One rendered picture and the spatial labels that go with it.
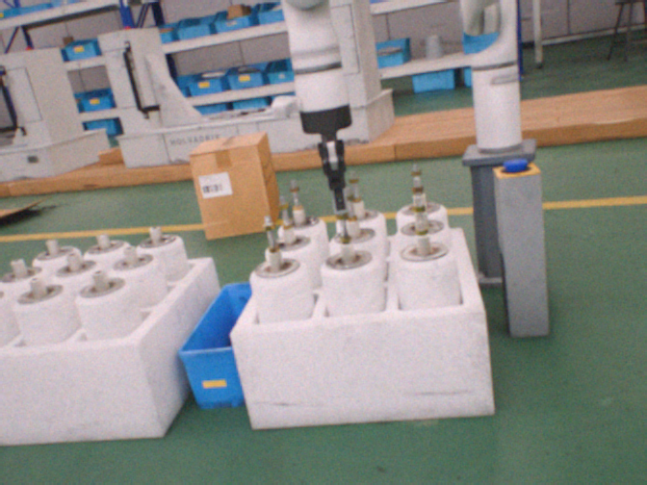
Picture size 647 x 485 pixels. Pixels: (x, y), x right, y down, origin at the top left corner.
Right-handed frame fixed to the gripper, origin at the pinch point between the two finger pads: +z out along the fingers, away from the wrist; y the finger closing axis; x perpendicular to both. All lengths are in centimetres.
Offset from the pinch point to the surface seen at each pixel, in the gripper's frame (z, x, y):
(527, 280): 23.7, -31.2, 11.1
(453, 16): -20, -206, 810
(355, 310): 16.7, 0.3, -4.7
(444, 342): 21.8, -11.9, -9.7
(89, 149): 19, 150, 303
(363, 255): 9.9, -2.3, 0.6
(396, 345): 21.8, -4.8, -8.6
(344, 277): 11.0, 1.3, -4.6
